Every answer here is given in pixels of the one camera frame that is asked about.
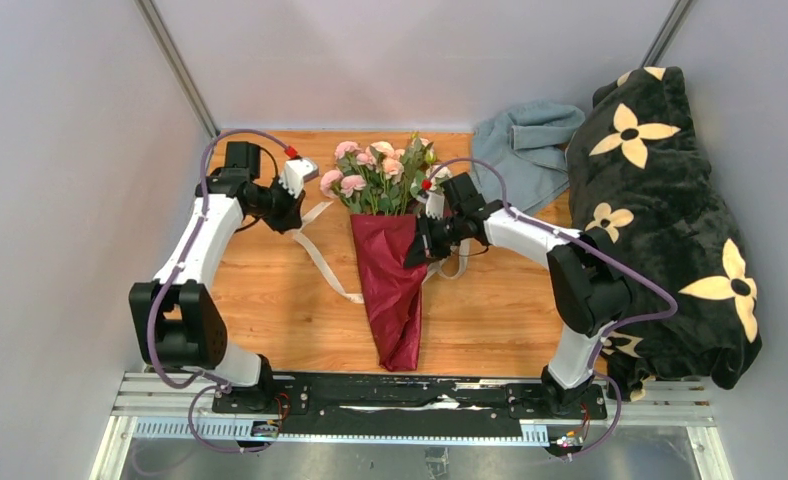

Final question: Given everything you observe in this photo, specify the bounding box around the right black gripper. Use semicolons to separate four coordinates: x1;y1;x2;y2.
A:
404;212;465;269

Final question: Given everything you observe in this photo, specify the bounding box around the cream printed ribbon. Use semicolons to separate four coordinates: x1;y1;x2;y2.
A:
289;201;471;305

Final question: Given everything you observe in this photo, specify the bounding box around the white rose stem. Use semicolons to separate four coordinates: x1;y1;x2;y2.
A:
421;166;453;194

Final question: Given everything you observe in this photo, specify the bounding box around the dark red wrapping paper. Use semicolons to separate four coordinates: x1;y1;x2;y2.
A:
350;214;427;372

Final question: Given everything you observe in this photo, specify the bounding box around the pink rose stem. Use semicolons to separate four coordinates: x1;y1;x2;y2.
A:
319;141;408;215

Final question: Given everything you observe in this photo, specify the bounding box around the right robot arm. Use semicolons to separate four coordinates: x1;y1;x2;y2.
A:
404;174;632;418

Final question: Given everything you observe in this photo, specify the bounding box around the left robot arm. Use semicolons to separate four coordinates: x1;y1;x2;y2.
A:
128;141;318;413

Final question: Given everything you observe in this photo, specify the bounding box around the blue towel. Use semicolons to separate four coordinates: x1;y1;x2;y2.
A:
471;100;585;215

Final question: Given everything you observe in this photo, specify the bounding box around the black flower-pattern blanket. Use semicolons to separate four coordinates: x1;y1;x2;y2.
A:
565;67;762;401

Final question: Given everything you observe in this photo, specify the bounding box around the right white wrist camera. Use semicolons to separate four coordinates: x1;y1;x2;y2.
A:
419;177;446;219

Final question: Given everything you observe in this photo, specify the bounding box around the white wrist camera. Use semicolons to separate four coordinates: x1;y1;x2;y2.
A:
419;177;446;219
278;146;319;198

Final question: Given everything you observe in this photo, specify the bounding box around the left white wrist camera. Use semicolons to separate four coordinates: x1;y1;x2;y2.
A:
278;146;319;198

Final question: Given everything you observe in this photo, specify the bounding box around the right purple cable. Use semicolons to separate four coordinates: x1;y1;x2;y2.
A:
424;156;680;460

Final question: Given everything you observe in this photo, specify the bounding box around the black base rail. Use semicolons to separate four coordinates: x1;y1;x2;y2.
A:
211;371;607;439

